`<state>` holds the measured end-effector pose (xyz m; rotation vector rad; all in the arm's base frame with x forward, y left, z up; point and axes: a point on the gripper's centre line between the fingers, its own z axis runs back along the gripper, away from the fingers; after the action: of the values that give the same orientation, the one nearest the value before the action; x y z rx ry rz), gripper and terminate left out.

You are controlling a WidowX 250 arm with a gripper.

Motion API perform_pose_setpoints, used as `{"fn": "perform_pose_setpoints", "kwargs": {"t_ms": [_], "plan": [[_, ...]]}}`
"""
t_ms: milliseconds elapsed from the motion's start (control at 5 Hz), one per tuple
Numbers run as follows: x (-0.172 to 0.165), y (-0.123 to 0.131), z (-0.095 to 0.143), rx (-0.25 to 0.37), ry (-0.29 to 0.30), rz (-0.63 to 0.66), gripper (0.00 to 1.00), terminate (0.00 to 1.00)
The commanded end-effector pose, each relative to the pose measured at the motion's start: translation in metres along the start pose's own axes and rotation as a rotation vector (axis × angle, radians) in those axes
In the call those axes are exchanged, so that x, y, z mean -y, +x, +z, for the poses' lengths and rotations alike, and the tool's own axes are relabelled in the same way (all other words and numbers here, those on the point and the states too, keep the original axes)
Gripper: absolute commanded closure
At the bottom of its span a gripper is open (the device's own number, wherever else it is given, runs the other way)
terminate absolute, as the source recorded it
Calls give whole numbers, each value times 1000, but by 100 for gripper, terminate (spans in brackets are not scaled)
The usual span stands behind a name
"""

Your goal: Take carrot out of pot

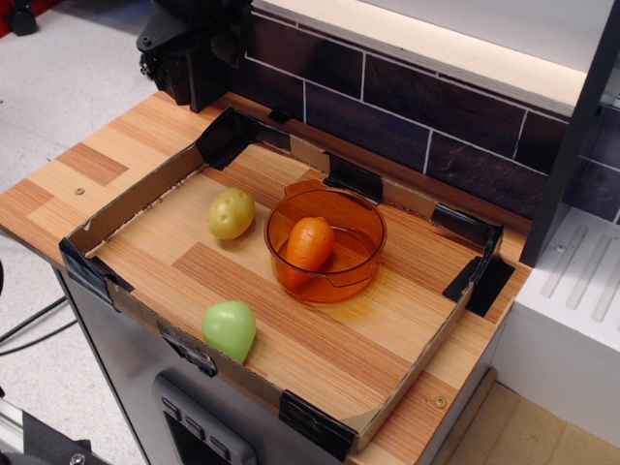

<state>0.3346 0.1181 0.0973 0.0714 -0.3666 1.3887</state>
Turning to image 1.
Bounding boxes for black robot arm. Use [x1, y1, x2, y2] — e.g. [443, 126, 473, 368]
[137, 1, 252, 112]

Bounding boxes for grey control panel with buttons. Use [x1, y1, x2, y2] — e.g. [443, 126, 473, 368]
[152, 374, 258, 465]

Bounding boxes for green toy pear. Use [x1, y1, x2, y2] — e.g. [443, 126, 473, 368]
[201, 300, 257, 364]

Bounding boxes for cardboard fence with black tape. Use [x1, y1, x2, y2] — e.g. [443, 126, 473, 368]
[60, 108, 512, 464]

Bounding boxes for orange toy carrot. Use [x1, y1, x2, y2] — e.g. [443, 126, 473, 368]
[283, 217, 335, 290]

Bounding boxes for yellow toy potato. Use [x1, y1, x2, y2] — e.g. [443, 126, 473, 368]
[207, 186, 256, 240]

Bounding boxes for black metal bracket bottom left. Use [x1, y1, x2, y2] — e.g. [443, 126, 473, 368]
[1, 398, 108, 465]

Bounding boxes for transparent orange plastic pot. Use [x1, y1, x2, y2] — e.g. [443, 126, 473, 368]
[263, 179, 388, 303]

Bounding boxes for dark grey upright post right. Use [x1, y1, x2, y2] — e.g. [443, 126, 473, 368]
[520, 0, 619, 266]

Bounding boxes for black floor cables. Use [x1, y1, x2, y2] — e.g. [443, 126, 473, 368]
[0, 294, 78, 357]

